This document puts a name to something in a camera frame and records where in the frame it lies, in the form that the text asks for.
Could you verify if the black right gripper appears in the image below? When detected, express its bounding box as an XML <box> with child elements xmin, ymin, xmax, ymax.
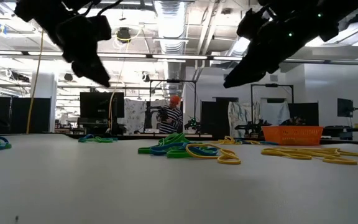
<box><xmin>222</xmin><ymin>9</ymin><xmax>323</xmax><ymax>89</ymax></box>

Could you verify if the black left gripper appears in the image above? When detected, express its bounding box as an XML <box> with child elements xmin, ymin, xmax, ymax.
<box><xmin>14</xmin><ymin>0</ymin><xmax>111</xmax><ymax>88</ymax></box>

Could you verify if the small monitor on arm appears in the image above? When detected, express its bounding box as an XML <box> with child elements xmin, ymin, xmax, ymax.
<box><xmin>336</xmin><ymin>98</ymin><xmax>354</xmax><ymax>118</ymax></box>

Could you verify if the patterned white cloth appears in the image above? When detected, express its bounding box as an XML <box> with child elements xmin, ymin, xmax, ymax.
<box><xmin>124</xmin><ymin>98</ymin><xmax>148</xmax><ymax>135</ymax></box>
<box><xmin>227</xmin><ymin>101</ymin><xmax>259</xmax><ymax>138</ymax></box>

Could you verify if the black computer monitor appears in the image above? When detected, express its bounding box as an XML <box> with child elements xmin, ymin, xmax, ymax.
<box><xmin>79</xmin><ymin>91</ymin><xmax>126</xmax><ymax>124</ymax></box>

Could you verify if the person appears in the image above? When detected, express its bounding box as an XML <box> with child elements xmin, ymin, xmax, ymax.
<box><xmin>156</xmin><ymin>95</ymin><xmax>183</xmax><ymax>134</ymax></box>
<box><xmin>287</xmin><ymin>116</ymin><xmax>306</xmax><ymax>127</ymax></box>

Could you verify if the cluttered background desk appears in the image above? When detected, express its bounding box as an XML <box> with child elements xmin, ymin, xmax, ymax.
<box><xmin>54</xmin><ymin>119</ymin><xmax>127</xmax><ymax>136</ymax></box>

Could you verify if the orange plastic basket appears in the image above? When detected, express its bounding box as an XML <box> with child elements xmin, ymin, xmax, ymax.
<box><xmin>262</xmin><ymin>125</ymin><xmax>324</xmax><ymax>146</ymax></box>

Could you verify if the long ceiling light strip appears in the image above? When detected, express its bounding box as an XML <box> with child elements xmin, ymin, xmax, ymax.
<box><xmin>0</xmin><ymin>49</ymin><xmax>358</xmax><ymax>66</ymax></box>

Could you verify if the dark background desk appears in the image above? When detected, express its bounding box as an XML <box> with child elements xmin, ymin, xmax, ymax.
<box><xmin>321</xmin><ymin>125</ymin><xmax>358</xmax><ymax>141</ymax></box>

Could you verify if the black metal station frame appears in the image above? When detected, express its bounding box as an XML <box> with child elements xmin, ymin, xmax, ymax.
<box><xmin>149</xmin><ymin>79</ymin><xmax>198</xmax><ymax>134</ymax></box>
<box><xmin>250</xmin><ymin>83</ymin><xmax>295</xmax><ymax>125</ymax></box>

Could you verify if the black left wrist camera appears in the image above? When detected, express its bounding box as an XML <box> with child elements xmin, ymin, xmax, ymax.
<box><xmin>87</xmin><ymin>14</ymin><xmax>112</xmax><ymax>41</ymax></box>

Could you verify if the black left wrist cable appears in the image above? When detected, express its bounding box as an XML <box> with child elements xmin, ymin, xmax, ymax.
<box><xmin>87</xmin><ymin>0</ymin><xmax>124</xmax><ymax>16</ymax></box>

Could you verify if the yellow power cable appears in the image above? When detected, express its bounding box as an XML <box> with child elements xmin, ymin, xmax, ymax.
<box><xmin>25</xmin><ymin>29</ymin><xmax>45</xmax><ymax>135</ymax></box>

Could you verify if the yellow hanging cable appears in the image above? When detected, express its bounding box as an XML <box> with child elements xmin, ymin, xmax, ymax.
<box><xmin>108</xmin><ymin>60</ymin><xmax>126</xmax><ymax>130</ymax></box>

